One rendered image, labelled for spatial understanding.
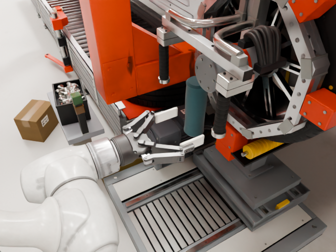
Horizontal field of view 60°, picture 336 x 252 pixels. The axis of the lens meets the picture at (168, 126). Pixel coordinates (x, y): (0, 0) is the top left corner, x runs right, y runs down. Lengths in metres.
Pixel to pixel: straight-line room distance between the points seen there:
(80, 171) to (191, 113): 0.65
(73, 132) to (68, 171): 0.77
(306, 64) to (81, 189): 0.64
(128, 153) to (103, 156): 0.06
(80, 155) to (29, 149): 1.42
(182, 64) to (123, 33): 0.37
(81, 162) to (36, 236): 0.18
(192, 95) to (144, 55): 0.35
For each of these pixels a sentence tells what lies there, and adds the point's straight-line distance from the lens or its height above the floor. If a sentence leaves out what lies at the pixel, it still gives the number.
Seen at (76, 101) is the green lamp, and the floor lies 0.64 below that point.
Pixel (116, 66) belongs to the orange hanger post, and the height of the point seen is 0.71.
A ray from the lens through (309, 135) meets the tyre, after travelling 1.05.
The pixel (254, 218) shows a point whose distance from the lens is 1.46.
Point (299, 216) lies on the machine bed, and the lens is 1.62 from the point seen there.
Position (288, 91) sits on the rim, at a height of 0.78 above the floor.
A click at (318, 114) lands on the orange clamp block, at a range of 0.89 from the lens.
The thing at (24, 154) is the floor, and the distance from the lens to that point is 2.06.
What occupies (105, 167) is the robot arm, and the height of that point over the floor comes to 0.84.
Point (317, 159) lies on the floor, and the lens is 2.05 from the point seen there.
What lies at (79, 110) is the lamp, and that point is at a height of 0.59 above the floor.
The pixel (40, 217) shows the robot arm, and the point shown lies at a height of 0.91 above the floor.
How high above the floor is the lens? 1.35
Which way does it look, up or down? 41 degrees down
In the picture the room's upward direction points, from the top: straight up
